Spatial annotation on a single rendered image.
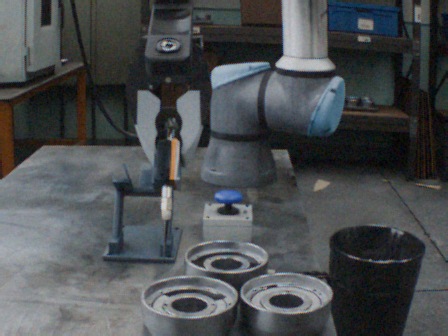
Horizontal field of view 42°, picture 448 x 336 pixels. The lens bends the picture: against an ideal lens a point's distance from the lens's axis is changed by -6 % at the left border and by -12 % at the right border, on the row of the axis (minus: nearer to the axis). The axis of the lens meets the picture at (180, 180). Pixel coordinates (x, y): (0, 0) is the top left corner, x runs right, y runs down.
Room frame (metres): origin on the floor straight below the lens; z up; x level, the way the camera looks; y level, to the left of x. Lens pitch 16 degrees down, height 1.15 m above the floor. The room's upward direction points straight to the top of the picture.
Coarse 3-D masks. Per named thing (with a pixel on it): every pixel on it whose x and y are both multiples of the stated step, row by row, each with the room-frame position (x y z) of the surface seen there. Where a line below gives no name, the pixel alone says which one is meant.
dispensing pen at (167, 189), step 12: (168, 120) 0.74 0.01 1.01; (168, 132) 0.73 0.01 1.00; (168, 144) 0.70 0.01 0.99; (168, 156) 0.70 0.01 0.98; (156, 168) 0.69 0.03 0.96; (168, 168) 0.69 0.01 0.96; (156, 180) 0.68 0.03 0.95; (168, 180) 0.68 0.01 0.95; (168, 192) 0.69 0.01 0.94; (168, 204) 0.68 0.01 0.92; (168, 216) 0.67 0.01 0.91
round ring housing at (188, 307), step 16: (160, 288) 0.66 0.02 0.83; (176, 288) 0.66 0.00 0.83; (192, 288) 0.66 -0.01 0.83; (208, 288) 0.66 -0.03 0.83; (224, 288) 0.65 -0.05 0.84; (144, 304) 0.60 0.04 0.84; (176, 304) 0.63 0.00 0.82; (192, 304) 0.64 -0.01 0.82; (208, 304) 0.62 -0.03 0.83; (144, 320) 0.60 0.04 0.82; (160, 320) 0.58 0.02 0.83; (176, 320) 0.57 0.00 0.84; (192, 320) 0.57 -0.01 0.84; (208, 320) 0.57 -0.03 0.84; (224, 320) 0.58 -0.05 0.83
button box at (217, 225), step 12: (216, 204) 0.92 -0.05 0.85; (204, 216) 0.87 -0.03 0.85; (216, 216) 0.87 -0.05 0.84; (228, 216) 0.87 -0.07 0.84; (240, 216) 0.87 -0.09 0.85; (204, 228) 0.86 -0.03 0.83; (216, 228) 0.86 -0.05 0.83; (228, 228) 0.85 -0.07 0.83; (240, 228) 0.85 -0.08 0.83; (204, 240) 0.86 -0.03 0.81; (240, 240) 0.85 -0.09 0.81
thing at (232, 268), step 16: (224, 240) 0.78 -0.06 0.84; (192, 256) 0.76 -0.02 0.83; (224, 256) 0.76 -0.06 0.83; (256, 256) 0.76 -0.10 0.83; (192, 272) 0.70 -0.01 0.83; (208, 272) 0.69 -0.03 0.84; (224, 272) 0.68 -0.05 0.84; (240, 272) 0.68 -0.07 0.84; (256, 272) 0.69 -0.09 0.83; (240, 288) 0.68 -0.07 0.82
